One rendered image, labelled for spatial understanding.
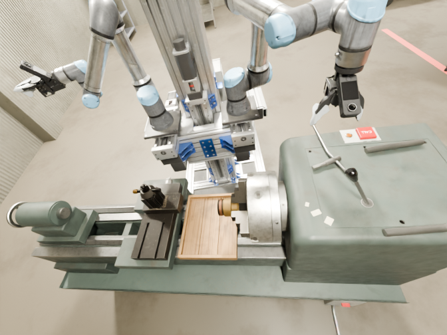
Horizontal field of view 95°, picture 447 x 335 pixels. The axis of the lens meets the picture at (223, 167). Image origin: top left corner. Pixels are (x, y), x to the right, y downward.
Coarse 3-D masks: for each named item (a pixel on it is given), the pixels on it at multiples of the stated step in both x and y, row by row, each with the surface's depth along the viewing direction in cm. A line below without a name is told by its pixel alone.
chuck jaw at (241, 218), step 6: (234, 216) 90; (240, 216) 89; (246, 216) 89; (240, 222) 88; (246, 222) 87; (240, 228) 86; (246, 228) 85; (240, 234) 85; (246, 234) 85; (252, 240) 85
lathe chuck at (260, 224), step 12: (252, 180) 84; (264, 180) 83; (252, 192) 80; (264, 192) 79; (252, 204) 79; (264, 204) 78; (252, 216) 78; (264, 216) 77; (252, 228) 79; (264, 228) 78; (264, 240) 83
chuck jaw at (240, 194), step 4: (252, 176) 88; (240, 180) 89; (244, 180) 89; (240, 184) 89; (244, 184) 89; (236, 188) 93; (240, 188) 90; (244, 188) 89; (236, 192) 91; (240, 192) 90; (244, 192) 90; (232, 196) 92; (236, 196) 91; (240, 196) 91; (244, 196) 91; (232, 200) 92; (236, 200) 92; (240, 200) 92; (244, 200) 91
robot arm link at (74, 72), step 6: (78, 60) 104; (84, 60) 106; (66, 66) 102; (72, 66) 102; (78, 66) 103; (84, 66) 104; (66, 72) 102; (72, 72) 103; (78, 72) 104; (84, 72) 105; (72, 78) 105; (78, 78) 106; (84, 78) 107
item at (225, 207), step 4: (220, 200) 95; (224, 200) 94; (228, 200) 94; (220, 204) 93; (224, 204) 92; (228, 204) 92; (232, 204) 93; (236, 204) 92; (220, 208) 93; (224, 208) 92; (228, 208) 92; (232, 208) 92; (236, 208) 92; (220, 212) 93; (224, 212) 92; (228, 212) 92; (228, 216) 94
